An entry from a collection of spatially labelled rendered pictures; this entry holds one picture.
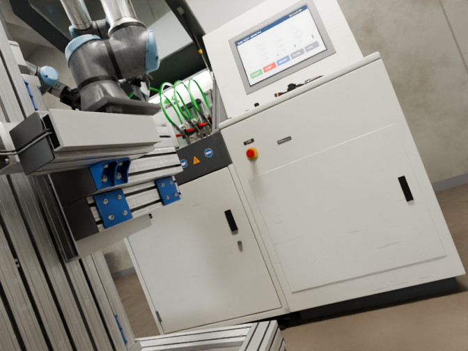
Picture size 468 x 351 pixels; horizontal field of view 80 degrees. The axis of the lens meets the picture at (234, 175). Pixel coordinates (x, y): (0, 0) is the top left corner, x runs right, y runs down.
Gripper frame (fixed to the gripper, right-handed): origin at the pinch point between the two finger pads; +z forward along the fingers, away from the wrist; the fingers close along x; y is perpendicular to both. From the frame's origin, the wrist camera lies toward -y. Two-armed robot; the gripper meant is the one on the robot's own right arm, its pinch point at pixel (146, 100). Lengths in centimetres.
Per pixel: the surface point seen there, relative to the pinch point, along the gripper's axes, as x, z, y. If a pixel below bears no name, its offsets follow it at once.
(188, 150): 9.5, 28.8, -2.6
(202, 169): 12.5, 39.8, -2.6
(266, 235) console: 30, 78, -3
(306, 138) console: 61, 44, -3
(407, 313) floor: 72, 122, 3
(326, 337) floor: 40, 121, 8
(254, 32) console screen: 56, -19, -35
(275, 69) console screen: 59, 5, -29
